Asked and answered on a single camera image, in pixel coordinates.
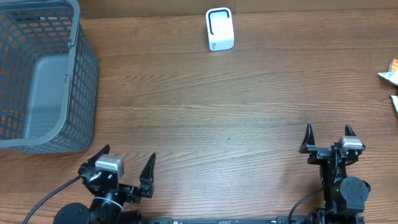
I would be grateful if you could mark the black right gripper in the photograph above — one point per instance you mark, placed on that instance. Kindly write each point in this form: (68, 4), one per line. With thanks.
(318, 153)

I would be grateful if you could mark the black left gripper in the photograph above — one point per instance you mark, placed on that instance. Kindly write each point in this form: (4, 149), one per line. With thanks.
(147, 178)

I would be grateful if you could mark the yellow snack bag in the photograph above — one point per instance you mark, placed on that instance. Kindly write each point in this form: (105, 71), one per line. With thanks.
(395, 103)

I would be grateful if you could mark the white tube gold cap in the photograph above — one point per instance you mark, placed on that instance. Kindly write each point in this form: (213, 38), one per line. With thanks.
(392, 77)

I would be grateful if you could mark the orange small snack pack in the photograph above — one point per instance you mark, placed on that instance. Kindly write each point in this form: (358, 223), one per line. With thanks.
(393, 66)

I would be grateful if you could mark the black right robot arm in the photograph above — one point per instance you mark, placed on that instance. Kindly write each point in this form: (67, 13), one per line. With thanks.
(343, 196)

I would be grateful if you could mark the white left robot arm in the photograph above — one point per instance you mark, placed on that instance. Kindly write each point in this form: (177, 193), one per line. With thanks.
(102, 210)

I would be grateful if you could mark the white barcode scanner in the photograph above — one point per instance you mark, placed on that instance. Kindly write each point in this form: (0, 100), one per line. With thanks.
(219, 24)

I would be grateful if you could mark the dark grey plastic basket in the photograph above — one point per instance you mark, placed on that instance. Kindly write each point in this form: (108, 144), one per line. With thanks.
(49, 78)

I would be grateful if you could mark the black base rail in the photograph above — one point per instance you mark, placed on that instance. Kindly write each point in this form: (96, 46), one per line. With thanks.
(301, 219)

